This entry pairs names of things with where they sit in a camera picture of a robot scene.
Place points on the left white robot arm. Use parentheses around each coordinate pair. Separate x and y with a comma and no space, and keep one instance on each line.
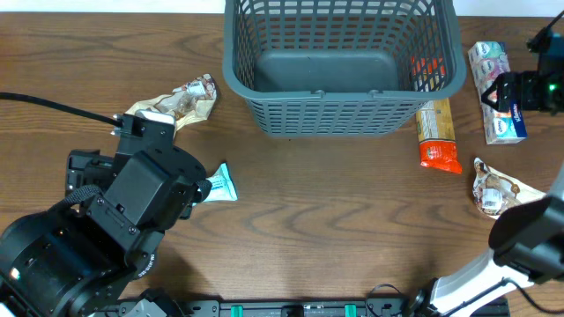
(77,257)

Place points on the Kleenex tissue multipack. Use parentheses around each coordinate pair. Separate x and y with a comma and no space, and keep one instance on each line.
(488,60)

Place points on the grey plastic mesh basket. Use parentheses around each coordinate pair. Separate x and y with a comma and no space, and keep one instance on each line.
(340,67)

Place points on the orange tan pasta package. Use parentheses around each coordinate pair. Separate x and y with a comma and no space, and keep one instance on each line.
(434,122)

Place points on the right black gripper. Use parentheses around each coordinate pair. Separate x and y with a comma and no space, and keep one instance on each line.
(515,89)

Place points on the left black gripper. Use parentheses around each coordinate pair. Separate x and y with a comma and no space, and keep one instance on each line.
(94,169)

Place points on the beige snack bag with window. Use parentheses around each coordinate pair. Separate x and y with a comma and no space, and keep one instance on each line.
(190,103)

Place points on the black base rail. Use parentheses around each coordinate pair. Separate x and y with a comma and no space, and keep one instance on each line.
(155,302)

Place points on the teal wrapped snack pack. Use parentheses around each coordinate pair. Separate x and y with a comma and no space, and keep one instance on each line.
(218,187)

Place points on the beige cookie bag right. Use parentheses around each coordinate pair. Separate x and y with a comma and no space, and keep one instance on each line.
(495,192)

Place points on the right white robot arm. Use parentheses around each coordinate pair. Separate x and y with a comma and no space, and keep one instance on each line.
(526,241)

